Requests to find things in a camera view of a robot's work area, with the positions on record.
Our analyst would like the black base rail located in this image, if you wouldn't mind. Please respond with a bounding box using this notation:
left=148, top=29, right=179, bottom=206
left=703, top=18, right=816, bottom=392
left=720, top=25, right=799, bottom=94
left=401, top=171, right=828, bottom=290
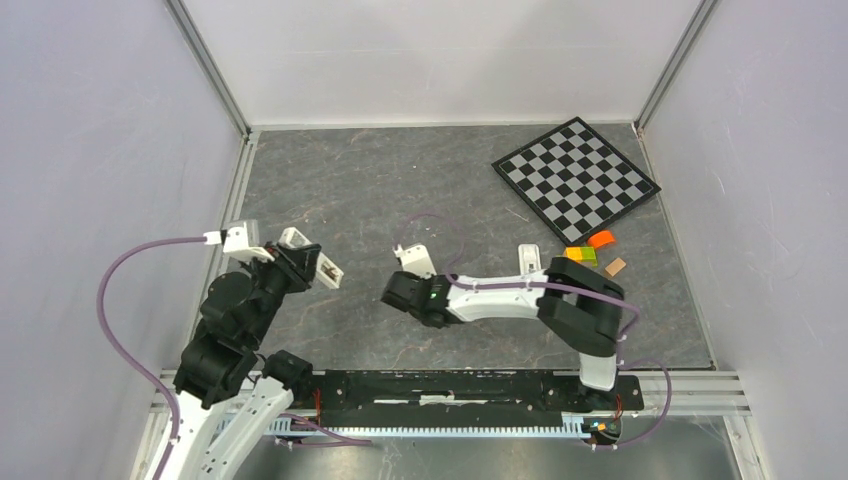
left=290, top=369, right=645, bottom=427

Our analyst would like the small white remote with buttons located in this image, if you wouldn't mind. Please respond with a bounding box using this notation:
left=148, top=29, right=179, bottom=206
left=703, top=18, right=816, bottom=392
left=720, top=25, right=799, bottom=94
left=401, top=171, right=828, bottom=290
left=278, top=227, right=344, bottom=290

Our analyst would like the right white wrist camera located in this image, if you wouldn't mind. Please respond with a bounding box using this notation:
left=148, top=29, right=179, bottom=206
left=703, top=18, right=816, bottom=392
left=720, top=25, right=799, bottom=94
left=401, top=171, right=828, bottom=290
left=393, top=243, right=437, bottom=279

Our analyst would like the green orange block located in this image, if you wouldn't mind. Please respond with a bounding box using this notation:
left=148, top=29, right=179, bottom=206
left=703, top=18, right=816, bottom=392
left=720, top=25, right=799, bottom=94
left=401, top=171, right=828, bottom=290
left=563, top=246, right=598, bottom=267

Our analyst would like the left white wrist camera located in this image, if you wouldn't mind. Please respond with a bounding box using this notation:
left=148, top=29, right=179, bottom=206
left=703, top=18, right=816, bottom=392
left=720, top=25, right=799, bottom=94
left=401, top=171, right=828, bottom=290
left=203, top=219, right=274, bottom=263

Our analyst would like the orange curved block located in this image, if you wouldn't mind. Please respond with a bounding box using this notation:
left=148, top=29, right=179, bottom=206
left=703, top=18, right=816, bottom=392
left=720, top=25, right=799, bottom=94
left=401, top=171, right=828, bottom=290
left=587, top=230, right=617, bottom=250

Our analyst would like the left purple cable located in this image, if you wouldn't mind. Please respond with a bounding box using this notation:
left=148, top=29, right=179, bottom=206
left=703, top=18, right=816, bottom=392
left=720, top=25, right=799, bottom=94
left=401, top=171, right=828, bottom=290
left=96, top=236, right=208, bottom=480

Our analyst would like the black white checkerboard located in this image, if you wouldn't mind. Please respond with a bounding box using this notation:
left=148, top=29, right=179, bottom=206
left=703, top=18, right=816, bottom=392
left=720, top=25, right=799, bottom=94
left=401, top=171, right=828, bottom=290
left=492, top=117, right=661, bottom=246

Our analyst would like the white remote control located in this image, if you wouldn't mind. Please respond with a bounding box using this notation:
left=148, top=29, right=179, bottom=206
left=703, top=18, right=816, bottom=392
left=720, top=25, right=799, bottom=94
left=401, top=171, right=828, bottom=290
left=518, top=244, right=542, bottom=275

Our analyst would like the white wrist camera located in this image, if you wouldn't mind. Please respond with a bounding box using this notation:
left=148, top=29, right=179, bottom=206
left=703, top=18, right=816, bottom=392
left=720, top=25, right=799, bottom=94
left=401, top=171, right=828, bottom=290
left=203, top=219, right=274, bottom=263
left=393, top=243, right=437, bottom=279

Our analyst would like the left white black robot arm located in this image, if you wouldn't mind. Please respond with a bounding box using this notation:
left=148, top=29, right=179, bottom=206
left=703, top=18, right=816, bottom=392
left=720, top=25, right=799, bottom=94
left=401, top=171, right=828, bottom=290
left=150, top=240, right=329, bottom=479

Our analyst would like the tan wooden block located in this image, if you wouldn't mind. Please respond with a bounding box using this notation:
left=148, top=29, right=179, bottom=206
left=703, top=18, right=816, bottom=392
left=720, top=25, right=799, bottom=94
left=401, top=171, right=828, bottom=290
left=604, top=257, right=627, bottom=277

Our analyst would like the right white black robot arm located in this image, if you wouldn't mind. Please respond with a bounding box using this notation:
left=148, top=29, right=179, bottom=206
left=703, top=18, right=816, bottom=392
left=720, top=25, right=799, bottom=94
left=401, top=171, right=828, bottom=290
left=381, top=257, right=638, bottom=408

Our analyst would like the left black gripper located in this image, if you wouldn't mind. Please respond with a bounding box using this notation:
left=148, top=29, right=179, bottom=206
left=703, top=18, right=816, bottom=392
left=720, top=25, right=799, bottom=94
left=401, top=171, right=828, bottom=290
left=241, top=237, right=323, bottom=343

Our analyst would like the white slotted cable duct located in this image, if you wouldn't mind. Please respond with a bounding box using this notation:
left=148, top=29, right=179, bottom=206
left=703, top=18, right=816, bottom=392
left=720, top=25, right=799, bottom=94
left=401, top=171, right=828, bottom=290
left=264, top=411, right=624, bottom=439

